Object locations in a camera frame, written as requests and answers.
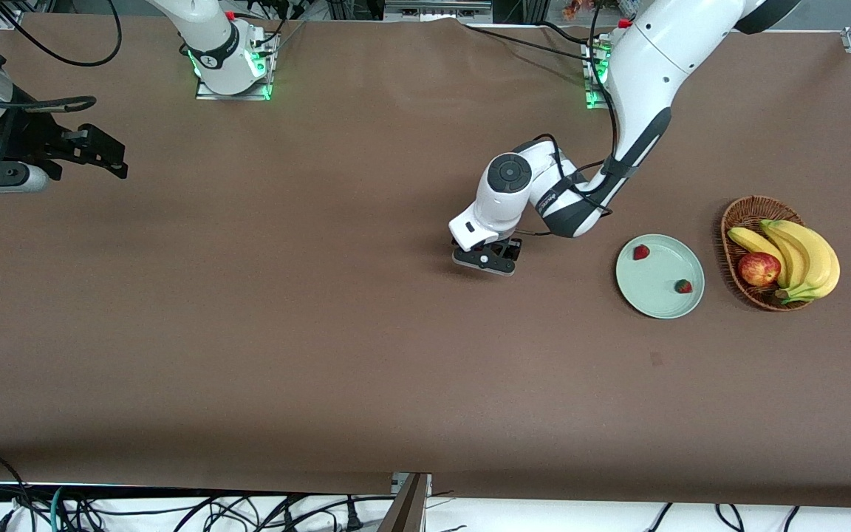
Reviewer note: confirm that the small yellow banana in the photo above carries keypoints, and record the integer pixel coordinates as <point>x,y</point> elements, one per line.
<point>750,240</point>

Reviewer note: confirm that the grey electronics box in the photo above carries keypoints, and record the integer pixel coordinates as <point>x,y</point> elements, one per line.
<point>436,9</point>

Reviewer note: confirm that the aluminium profile post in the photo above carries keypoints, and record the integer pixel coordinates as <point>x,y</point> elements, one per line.
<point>407,506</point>

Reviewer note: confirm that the orange background objects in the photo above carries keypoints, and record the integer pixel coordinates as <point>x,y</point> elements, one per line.
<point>580,7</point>

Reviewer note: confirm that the large yellow banana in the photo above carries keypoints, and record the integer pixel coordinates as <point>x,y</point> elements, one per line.
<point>824,262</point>

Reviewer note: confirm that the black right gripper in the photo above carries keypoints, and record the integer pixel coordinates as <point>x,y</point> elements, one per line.
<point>26,139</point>

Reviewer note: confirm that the brown wicker basket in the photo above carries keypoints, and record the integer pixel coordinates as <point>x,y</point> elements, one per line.
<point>747,292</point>

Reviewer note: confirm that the brown table cover sheet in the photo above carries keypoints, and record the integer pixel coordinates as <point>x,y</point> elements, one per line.
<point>425,384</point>

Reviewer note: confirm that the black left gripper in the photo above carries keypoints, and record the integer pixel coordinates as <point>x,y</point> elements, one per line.
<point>512,247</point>

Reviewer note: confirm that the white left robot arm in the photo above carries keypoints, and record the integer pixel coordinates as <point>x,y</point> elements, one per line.
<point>507,174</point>

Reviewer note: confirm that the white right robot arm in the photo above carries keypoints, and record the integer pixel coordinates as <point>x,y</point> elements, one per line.
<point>211,29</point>

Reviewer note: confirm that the pale green round plate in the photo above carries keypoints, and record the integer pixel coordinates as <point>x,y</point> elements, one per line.
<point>660,276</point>

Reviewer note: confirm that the red apple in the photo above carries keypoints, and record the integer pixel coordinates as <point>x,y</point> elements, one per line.
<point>759,269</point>

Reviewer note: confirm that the red strawberry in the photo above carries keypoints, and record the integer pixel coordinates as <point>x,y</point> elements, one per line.
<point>641,252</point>
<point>683,286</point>

